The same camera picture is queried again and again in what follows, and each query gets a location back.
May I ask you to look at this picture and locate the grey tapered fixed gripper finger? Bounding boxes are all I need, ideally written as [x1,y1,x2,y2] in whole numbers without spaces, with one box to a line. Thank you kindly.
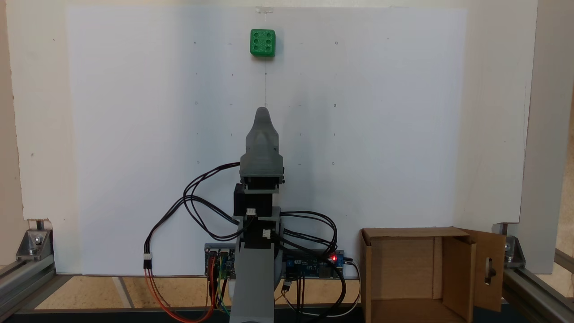
[246,107,279,151]

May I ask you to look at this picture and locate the green die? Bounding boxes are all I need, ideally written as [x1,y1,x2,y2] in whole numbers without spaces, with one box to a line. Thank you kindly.
[250,29,276,57]

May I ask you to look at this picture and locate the motor controller circuit board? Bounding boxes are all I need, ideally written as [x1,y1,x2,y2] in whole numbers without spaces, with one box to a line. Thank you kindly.
[205,244,236,279]

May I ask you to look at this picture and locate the blue power circuit board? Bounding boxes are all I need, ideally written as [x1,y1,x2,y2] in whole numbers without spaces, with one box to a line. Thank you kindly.
[283,250,345,279]

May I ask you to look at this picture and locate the large white paper sheet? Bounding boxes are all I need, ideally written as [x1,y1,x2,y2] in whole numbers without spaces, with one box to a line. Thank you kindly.
[66,6,468,276]

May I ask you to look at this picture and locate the open cardboard box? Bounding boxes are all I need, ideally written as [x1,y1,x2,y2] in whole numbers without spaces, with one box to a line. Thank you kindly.
[360,227,506,323]

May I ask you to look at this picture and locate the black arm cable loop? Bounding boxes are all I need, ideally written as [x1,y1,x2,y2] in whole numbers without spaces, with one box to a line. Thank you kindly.
[274,211,348,314]

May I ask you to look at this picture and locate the green yellow blue jumper wires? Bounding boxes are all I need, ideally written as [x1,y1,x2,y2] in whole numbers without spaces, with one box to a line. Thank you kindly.
[215,256,232,317]

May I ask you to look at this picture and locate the black cable with white connector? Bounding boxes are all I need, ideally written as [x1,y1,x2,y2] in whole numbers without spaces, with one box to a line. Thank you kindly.
[143,162,243,271]

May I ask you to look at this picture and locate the orange and red wires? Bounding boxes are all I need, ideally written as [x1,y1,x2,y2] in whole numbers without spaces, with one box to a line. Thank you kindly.
[144,256,217,323]

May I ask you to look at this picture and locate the metal corner bracket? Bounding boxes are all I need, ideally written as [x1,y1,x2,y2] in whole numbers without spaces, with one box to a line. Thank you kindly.
[493,223,526,268]
[16,219,54,262]

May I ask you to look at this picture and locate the aluminium frame rail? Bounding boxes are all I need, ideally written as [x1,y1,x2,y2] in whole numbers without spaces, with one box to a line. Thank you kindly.
[0,257,57,315]
[502,249,574,323]

